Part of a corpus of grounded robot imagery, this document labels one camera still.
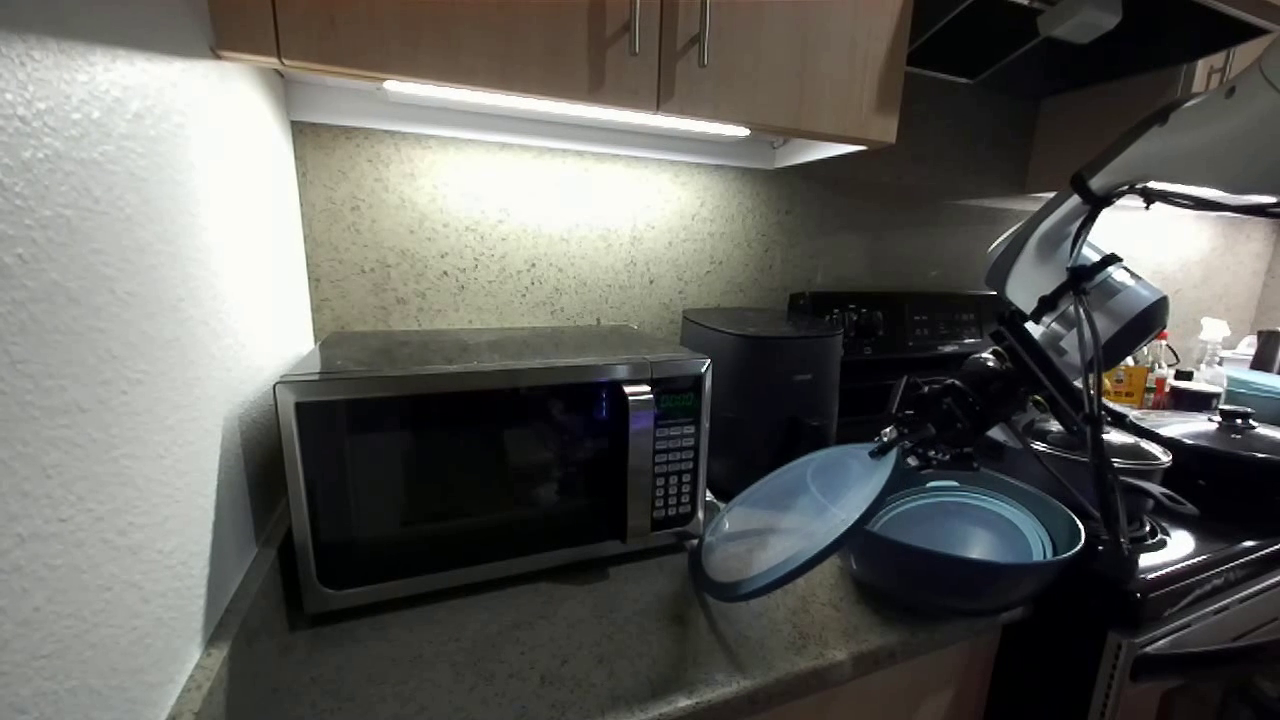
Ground black electric stove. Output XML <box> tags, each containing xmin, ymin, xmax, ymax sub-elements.
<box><xmin>787</xmin><ymin>291</ymin><xmax>1280</xmax><ymax>720</ymax></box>

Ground under-cabinet light strip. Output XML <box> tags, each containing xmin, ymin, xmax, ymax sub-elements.
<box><xmin>379</xmin><ymin>80</ymin><xmax>750</xmax><ymax>139</ymax></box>

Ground black pot with glass lid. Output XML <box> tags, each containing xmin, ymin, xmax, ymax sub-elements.
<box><xmin>1029</xmin><ymin>421</ymin><xmax>1195</xmax><ymax>514</ymax></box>

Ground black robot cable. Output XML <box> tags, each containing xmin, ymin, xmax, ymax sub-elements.
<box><xmin>992</xmin><ymin>171</ymin><xmax>1280</xmax><ymax>633</ymax></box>

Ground wooden upper cabinets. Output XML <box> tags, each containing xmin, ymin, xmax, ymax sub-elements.
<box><xmin>204</xmin><ymin>0</ymin><xmax>911</xmax><ymax>142</ymax></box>

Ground dark blue bowl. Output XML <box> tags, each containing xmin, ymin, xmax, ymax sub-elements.
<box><xmin>848</xmin><ymin>470</ymin><xmax>1086</xmax><ymax>617</ymax></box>

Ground black stainless microwave oven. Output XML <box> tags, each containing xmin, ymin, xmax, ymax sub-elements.
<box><xmin>273</xmin><ymin>322</ymin><xmax>710</xmax><ymax>617</ymax></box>

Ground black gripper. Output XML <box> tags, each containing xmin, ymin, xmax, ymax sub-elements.
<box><xmin>893</xmin><ymin>349</ymin><xmax>1029</xmax><ymax>453</ymax></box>

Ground large blue translucent lid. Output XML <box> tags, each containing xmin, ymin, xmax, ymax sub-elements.
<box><xmin>690</xmin><ymin>443</ymin><xmax>897</xmax><ymax>598</ymax></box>

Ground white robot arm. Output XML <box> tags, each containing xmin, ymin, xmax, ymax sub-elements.
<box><xmin>886</xmin><ymin>51</ymin><xmax>1280</xmax><ymax>453</ymax></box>

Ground black range hood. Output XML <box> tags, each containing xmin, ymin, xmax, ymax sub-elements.
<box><xmin>908</xmin><ymin>0</ymin><xmax>1280</xmax><ymax>96</ymax></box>

